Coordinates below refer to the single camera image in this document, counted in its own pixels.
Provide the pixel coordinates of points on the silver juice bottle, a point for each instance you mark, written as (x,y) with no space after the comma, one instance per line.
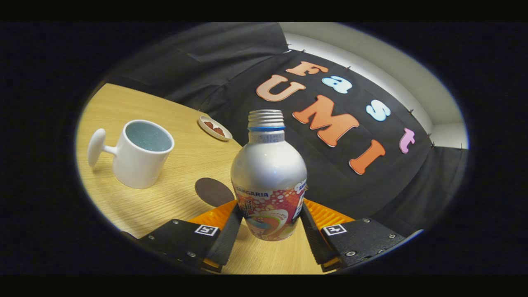
(268,169)

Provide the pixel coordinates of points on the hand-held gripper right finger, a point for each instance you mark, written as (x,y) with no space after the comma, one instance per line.
(313,239)

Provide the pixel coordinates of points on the red food pieces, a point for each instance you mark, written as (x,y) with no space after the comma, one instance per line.
(215,128)

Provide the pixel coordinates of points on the white cup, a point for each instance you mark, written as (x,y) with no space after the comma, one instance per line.
(136,165)

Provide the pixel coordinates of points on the wooden table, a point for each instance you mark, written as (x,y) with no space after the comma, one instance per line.
(165,202)

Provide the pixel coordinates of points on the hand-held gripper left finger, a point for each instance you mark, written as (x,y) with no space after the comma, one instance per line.
(229,237)

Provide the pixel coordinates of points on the round brown coaster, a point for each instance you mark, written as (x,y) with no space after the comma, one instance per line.
(212,190)

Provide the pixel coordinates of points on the white plate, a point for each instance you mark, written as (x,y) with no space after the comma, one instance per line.
(206,128)

